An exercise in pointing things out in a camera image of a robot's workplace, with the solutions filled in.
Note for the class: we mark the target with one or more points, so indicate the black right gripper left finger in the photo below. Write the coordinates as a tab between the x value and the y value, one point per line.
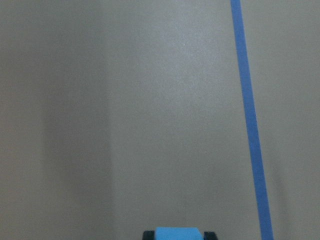
148	235

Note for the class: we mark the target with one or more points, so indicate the small blue toy block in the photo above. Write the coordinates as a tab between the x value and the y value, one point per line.
177	233

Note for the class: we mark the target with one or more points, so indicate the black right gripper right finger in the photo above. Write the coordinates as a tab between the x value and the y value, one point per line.
209	235

